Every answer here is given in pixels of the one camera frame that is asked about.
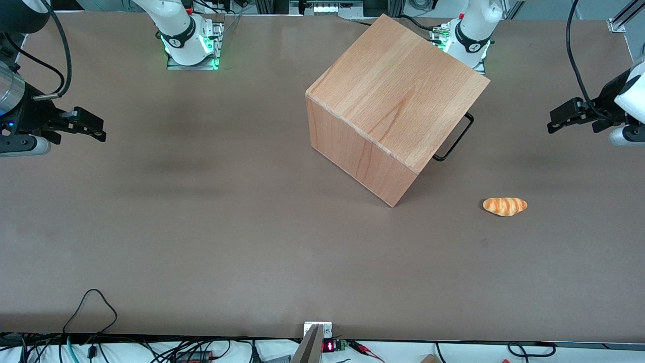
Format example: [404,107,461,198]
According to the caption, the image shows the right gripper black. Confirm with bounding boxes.
[0,85,107,146]

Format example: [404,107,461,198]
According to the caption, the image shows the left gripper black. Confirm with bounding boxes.
[547,70,631,135]

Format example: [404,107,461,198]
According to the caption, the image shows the wooden drawer cabinet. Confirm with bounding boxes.
[305,14,490,208]

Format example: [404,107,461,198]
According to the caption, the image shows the orange striped bread roll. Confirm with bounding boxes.
[482,197,528,217]

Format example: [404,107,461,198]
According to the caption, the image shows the orange and black device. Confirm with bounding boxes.
[174,350,214,363]

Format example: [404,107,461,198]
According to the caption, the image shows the lit device behind table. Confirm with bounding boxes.
[289,0,365,21]

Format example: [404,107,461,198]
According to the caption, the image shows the aluminium bar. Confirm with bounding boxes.
[291,324,324,363]

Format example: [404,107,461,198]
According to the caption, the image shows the red and black clip leads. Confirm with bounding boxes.
[348,340,386,363]

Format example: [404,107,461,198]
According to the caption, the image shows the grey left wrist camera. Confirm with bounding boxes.
[608,124,645,147]

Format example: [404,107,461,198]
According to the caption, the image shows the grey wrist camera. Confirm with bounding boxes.
[0,135,51,157]
[608,124,645,147]

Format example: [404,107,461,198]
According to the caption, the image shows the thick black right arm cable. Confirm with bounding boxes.
[33,0,73,100]

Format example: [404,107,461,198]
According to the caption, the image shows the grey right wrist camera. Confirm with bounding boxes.
[0,135,51,157]

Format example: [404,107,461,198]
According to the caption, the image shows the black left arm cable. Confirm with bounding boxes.
[566,0,605,119]

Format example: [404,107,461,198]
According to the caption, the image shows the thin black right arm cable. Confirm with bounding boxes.
[0,32,67,89]

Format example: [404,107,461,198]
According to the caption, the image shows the aluminium frame profile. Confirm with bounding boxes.
[607,0,645,34]

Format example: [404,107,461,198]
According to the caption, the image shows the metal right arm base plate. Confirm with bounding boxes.
[166,13,226,71]

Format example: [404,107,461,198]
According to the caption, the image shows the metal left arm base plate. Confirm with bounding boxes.
[430,24,488,76]

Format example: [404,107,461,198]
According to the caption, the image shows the black looped cable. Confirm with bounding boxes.
[61,288,118,336]

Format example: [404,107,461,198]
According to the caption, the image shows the black base power cable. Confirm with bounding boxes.
[350,15,446,34]

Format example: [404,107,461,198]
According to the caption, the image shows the black curled cable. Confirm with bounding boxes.
[507,341,557,359]

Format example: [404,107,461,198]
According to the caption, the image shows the small metal bracket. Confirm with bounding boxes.
[303,321,334,339]

